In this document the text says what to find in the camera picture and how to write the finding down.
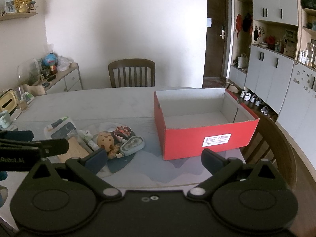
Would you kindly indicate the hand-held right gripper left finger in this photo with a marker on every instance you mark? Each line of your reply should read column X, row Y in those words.
column 96, row 161

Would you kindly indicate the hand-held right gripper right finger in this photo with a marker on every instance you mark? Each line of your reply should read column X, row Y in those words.
column 211, row 161

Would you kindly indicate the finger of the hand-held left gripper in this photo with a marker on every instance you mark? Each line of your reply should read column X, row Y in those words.
column 53, row 147
column 17, row 135

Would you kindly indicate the white plastic packet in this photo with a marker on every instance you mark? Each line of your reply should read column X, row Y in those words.
column 61, row 127

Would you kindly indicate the brown wooden stick pack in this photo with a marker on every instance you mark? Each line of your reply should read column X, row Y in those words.
column 75, row 149

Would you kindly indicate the white green tube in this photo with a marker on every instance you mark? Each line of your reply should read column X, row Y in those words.
column 90, row 139

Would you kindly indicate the red cardboard box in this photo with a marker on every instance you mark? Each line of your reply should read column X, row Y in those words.
column 187, row 140

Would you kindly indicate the grey oval case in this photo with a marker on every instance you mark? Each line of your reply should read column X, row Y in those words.
column 132, row 146

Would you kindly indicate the person's left hand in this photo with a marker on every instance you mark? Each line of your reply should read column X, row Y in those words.
column 3, row 176

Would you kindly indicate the small brown toy figure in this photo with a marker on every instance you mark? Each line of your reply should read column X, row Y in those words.
column 114, row 152

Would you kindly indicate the pale green mug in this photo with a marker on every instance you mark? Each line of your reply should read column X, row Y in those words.
column 4, row 119

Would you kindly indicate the clear drinking glass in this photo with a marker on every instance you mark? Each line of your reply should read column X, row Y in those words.
column 21, row 100

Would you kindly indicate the yellow tissue box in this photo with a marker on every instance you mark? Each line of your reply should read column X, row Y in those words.
column 8, row 100

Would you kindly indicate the green white wipes pack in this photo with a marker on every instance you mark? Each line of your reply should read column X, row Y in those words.
column 29, row 98

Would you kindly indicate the light wooden seat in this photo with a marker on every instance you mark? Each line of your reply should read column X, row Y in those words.
column 35, row 90

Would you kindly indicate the wooden curved-back chair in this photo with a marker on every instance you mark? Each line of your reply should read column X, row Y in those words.
column 276, row 140

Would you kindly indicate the white wooden sideboard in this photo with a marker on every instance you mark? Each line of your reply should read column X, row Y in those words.
column 71, row 79

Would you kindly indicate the white child shoe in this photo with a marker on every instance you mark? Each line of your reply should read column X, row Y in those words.
column 245, row 95
column 253, row 98

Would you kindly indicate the blue globe toy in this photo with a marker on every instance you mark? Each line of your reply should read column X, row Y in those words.
column 50, row 59

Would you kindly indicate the clear plastic bag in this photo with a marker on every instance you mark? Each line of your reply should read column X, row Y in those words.
column 64, row 63

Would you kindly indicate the wooden slat-back chair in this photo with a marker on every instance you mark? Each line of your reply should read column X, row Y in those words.
column 130, row 63

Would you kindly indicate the white tote bag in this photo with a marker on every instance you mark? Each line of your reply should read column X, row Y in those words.
column 242, row 61

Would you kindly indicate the dark wooden door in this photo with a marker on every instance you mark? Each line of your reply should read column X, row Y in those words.
column 213, row 54

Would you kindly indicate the red flower ornament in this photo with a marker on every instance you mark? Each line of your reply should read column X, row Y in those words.
column 270, row 42

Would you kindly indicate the paper note on door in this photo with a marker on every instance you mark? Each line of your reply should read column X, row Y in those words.
column 209, row 22

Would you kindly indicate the red hanging garment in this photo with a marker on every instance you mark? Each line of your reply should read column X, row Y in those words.
column 238, row 24

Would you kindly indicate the grey wall cabinet unit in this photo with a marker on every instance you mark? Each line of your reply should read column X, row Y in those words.
column 269, row 74

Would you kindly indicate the wooden wall shelf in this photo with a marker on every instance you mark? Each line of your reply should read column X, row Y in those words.
column 19, row 16

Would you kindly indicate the small photo frame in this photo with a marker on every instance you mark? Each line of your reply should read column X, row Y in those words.
column 9, row 6

